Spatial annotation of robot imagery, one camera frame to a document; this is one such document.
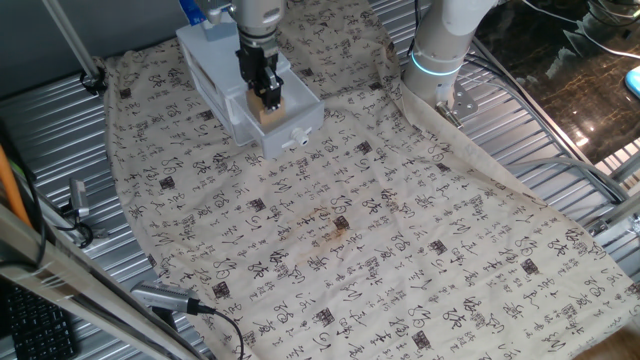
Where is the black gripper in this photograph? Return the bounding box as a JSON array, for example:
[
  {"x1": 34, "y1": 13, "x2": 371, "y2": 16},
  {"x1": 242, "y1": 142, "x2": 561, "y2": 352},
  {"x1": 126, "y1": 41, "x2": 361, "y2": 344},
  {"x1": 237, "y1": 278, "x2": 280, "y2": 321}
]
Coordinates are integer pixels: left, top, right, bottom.
[{"x1": 236, "y1": 43, "x2": 285, "y2": 112}]

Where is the light wooden block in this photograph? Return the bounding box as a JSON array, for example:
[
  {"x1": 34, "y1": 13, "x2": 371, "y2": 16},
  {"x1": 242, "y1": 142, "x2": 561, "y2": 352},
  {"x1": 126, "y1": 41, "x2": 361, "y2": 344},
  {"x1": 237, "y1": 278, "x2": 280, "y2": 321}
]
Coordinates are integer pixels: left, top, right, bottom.
[{"x1": 245, "y1": 88, "x2": 287, "y2": 126}]

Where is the white plastic drawer cabinet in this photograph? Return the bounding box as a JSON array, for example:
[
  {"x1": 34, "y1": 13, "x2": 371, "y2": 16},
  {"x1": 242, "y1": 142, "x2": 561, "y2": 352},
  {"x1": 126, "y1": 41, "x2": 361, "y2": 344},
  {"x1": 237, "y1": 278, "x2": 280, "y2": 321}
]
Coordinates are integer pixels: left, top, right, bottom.
[{"x1": 175, "y1": 22, "x2": 292, "y2": 144}]

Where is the blue tissue pack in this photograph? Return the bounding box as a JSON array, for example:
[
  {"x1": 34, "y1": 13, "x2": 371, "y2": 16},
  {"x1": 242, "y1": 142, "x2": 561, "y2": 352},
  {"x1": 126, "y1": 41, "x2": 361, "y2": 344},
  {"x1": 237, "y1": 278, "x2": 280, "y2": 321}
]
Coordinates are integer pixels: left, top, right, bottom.
[{"x1": 178, "y1": 0, "x2": 202, "y2": 26}]

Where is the beige cloth with black calligraphy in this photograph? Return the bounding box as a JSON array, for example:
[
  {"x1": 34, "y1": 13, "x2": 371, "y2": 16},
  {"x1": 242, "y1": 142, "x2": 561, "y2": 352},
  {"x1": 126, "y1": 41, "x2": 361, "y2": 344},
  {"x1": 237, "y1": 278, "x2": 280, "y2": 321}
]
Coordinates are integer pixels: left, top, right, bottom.
[{"x1": 102, "y1": 0, "x2": 640, "y2": 360}]

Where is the grey tripod pole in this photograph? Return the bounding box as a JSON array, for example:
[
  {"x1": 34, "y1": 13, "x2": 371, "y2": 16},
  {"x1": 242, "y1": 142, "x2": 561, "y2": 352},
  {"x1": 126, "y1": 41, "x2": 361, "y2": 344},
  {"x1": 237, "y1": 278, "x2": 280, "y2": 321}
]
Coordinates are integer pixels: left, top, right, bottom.
[{"x1": 41, "y1": 0, "x2": 107, "y2": 96}]

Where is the orange pole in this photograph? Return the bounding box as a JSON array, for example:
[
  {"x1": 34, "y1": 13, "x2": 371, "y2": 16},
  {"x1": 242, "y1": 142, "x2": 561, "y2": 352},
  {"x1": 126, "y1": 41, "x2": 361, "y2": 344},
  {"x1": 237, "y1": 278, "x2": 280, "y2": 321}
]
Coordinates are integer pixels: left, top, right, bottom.
[{"x1": 0, "y1": 143, "x2": 32, "y2": 227}]

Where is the black keyboard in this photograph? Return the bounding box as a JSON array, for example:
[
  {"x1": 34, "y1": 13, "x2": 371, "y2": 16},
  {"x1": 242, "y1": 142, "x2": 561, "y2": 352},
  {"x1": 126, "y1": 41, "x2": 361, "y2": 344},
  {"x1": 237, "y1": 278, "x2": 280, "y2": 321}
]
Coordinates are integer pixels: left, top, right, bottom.
[{"x1": 3, "y1": 283, "x2": 80, "y2": 360}]

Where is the light blue object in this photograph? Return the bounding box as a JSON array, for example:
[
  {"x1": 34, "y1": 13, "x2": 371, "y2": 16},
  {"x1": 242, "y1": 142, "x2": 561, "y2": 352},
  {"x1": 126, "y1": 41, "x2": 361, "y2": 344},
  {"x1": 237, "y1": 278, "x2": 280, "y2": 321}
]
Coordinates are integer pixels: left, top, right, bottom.
[{"x1": 624, "y1": 64, "x2": 640, "y2": 101}]

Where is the wrist-mounted camera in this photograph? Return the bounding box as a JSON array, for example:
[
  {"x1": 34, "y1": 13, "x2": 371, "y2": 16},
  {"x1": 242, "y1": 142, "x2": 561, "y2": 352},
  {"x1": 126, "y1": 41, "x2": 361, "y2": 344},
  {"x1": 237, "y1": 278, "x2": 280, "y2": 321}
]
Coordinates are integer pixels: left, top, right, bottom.
[{"x1": 199, "y1": 0, "x2": 237, "y2": 42}]

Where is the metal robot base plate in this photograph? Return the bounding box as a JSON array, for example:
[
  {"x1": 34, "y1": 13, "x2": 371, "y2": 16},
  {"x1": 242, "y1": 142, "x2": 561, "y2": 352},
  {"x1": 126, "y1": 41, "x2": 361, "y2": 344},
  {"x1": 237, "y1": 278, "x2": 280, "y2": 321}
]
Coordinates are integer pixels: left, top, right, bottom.
[{"x1": 433, "y1": 82, "x2": 480, "y2": 130}]

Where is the small silver camera on clamp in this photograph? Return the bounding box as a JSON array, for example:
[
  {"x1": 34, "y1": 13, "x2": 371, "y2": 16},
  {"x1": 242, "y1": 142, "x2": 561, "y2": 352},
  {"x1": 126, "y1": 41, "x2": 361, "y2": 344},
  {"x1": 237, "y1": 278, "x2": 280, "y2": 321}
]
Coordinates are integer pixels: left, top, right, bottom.
[{"x1": 55, "y1": 178, "x2": 96, "y2": 249}]

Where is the silver ribbed camera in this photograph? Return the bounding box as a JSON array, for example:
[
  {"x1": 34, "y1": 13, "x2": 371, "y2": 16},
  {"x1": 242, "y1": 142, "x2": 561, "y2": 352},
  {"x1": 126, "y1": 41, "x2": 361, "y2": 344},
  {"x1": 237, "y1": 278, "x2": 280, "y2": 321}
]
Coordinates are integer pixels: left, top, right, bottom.
[{"x1": 130, "y1": 280, "x2": 202, "y2": 316}]

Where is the black camera cable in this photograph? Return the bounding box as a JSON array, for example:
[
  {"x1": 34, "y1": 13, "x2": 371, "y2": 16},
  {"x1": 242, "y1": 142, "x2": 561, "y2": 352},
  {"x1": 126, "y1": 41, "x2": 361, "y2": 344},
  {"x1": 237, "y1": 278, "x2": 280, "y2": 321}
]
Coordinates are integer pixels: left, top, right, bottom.
[{"x1": 197, "y1": 303, "x2": 246, "y2": 360}]

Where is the aluminium frame bar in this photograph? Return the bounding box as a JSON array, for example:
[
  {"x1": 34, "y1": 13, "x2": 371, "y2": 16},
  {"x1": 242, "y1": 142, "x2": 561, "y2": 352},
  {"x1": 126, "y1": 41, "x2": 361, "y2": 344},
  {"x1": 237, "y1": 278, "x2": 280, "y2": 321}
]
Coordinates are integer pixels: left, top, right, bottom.
[{"x1": 0, "y1": 203, "x2": 201, "y2": 360}]

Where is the grey cable hose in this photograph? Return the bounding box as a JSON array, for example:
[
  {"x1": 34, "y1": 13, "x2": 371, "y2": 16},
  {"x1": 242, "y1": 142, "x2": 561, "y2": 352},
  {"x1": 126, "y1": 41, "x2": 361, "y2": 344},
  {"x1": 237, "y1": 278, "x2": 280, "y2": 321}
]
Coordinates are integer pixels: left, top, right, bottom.
[{"x1": 504, "y1": 157, "x2": 630, "y2": 204}]

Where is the aluminium frame profile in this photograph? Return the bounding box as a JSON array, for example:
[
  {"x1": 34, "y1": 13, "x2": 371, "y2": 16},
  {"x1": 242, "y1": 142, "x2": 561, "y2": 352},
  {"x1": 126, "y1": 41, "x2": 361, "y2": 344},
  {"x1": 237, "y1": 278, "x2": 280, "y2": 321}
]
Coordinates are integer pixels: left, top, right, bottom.
[{"x1": 584, "y1": 149, "x2": 640, "y2": 264}]

